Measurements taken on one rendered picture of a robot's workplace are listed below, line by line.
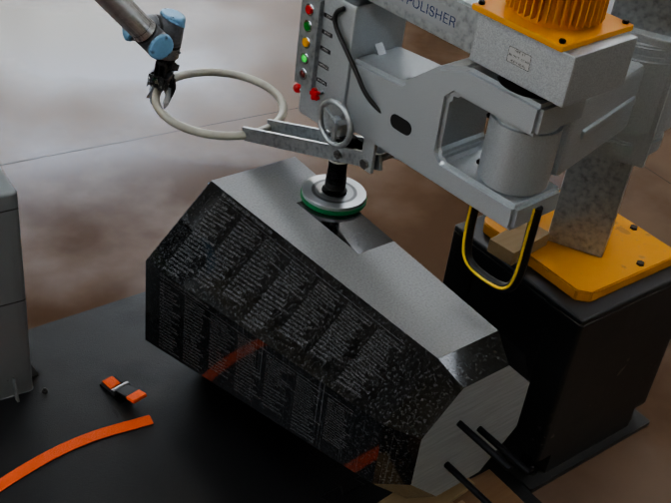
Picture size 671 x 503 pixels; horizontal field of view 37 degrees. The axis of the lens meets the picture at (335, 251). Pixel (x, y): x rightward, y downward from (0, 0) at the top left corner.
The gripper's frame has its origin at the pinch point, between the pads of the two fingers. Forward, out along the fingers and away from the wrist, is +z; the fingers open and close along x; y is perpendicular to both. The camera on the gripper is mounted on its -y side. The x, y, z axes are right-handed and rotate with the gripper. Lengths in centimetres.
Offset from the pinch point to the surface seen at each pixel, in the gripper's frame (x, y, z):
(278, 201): 60, 47, -8
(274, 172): 53, 31, -8
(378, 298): 101, 85, -13
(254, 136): 42.1, 22.6, -13.5
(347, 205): 82, 44, -14
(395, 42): 80, 39, -70
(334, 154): 73, 47, -31
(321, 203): 73, 47, -13
